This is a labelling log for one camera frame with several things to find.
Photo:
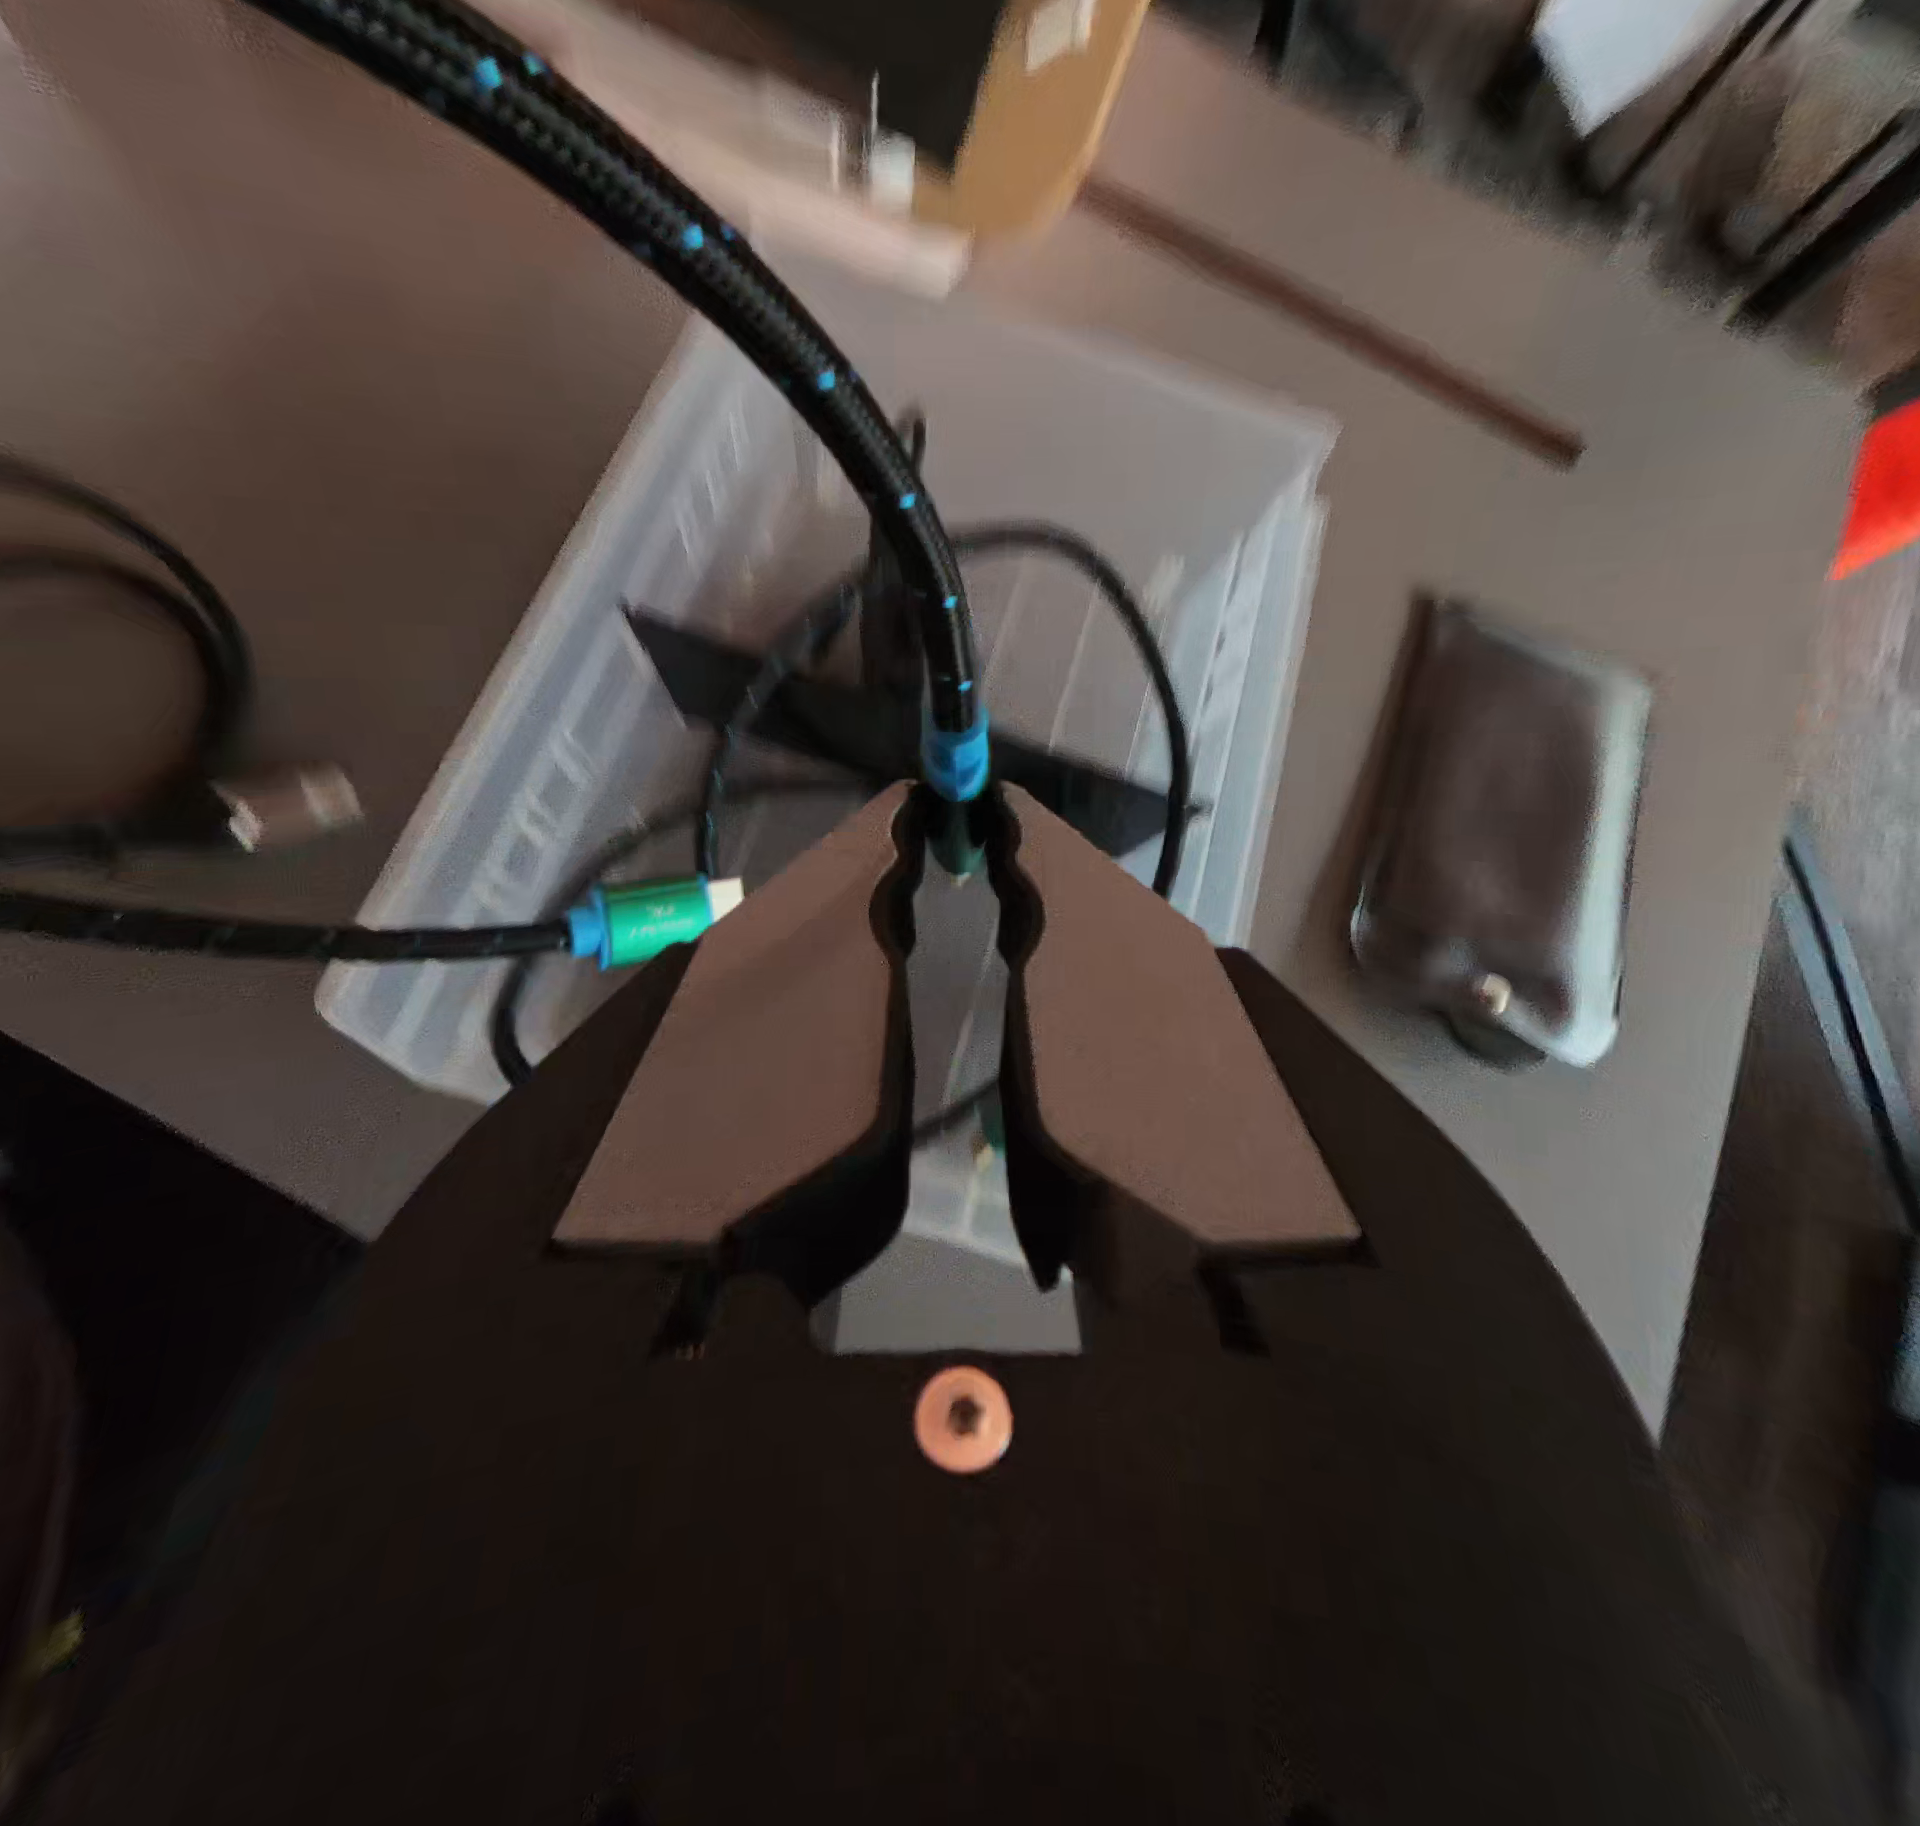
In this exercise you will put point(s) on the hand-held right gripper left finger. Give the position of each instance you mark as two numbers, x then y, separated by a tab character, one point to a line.
751	1096

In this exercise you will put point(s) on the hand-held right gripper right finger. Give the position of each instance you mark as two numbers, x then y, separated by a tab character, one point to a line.
1167	1096

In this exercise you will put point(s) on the clear plastic bin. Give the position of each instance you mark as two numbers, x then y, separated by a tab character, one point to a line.
604	685

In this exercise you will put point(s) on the dark flat device grey rim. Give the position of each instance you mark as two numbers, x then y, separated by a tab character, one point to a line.
1484	820

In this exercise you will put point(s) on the red plastic object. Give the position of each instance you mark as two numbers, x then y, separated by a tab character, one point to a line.
1885	492

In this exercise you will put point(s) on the white panel on black stand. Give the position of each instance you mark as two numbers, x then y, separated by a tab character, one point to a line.
1680	12

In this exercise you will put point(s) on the black monitor with tan frame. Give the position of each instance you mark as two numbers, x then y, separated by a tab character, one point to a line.
838	12

